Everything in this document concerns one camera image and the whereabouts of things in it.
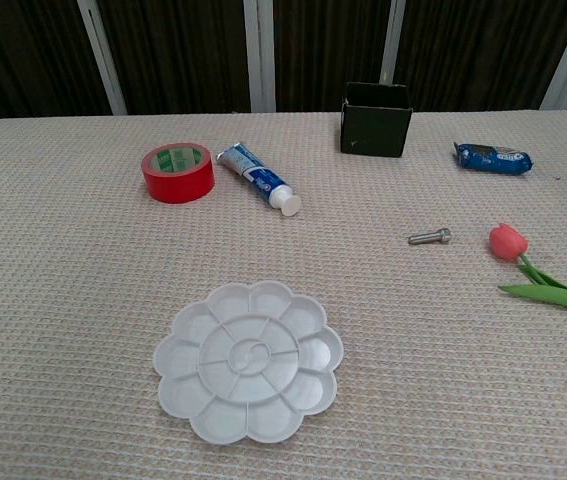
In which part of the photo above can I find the silver metal bolt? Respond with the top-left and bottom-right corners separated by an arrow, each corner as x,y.
407,227 -> 452,246

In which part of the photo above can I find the blue white toothpaste tube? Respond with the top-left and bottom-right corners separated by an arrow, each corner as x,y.
215,143 -> 303,218

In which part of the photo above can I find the red tape roll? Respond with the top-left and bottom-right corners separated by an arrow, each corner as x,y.
141,141 -> 216,205

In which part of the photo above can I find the white flower-shaped paint palette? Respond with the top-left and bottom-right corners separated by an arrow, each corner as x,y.
152,279 -> 345,446

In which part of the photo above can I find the black open cardboard box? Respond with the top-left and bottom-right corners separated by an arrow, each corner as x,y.
339,81 -> 414,158

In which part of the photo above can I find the beige woven tablecloth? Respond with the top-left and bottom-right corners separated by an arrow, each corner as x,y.
0,107 -> 567,480

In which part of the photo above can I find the dark brown curtain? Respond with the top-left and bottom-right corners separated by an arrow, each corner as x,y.
0,0 -> 567,122

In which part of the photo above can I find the pink artificial tulip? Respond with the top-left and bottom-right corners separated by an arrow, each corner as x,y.
487,222 -> 567,321

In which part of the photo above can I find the blue cookie packet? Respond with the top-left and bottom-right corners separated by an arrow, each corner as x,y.
452,141 -> 534,177

